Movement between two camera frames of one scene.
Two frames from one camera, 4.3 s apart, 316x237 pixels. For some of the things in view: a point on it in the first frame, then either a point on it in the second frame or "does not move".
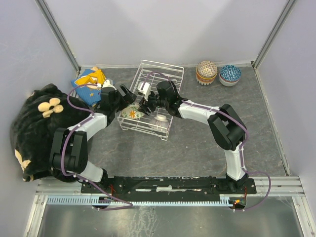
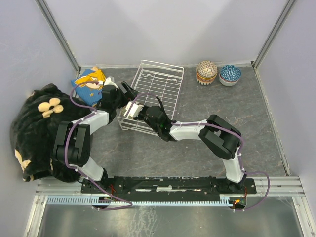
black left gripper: x=129 y=98 does not move
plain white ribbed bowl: x=227 y=84 does not move
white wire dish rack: x=158 y=122 does not move
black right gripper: x=144 y=104 to x=145 y=107
